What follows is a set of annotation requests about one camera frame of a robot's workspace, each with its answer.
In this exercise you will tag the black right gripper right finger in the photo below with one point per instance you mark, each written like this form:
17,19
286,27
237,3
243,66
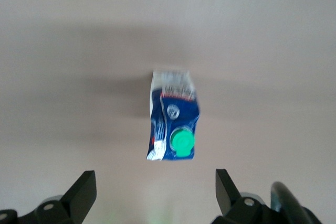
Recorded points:
225,192

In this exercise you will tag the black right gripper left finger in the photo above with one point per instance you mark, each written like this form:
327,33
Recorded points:
78,195

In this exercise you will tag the blue milk carton green cap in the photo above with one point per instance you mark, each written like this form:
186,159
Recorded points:
176,119

